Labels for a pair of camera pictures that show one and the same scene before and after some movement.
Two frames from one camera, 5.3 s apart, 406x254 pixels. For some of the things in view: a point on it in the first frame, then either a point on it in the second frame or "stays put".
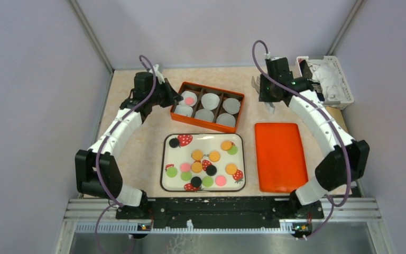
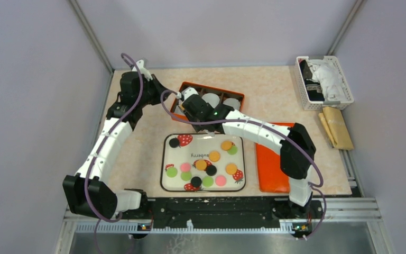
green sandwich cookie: [186, 175] stays put
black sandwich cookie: [174, 143] stays put
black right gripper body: [267, 93] → [190, 118]
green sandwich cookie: [208, 181] stays put
